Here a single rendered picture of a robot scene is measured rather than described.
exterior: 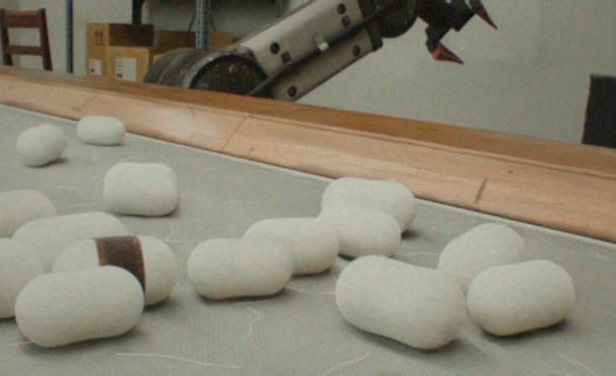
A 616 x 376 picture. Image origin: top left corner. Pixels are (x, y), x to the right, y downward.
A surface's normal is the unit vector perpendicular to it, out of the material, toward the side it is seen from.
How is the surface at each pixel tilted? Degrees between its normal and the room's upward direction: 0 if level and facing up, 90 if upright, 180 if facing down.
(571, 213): 45
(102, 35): 90
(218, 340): 0
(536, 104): 90
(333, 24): 90
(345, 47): 90
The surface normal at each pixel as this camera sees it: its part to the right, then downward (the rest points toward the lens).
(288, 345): 0.04, -0.98
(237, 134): -0.46, -0.60
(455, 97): -0.69, 0.12
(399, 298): -0.58, -0.31
